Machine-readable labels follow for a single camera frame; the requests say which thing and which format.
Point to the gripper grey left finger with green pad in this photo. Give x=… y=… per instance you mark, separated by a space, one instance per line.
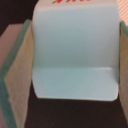
x=16 y=57

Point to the gripper grey right finger with green pad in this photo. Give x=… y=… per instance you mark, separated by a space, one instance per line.
x=123 y=87

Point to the light blue toy carton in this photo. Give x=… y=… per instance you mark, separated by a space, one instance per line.
x=76 y=49

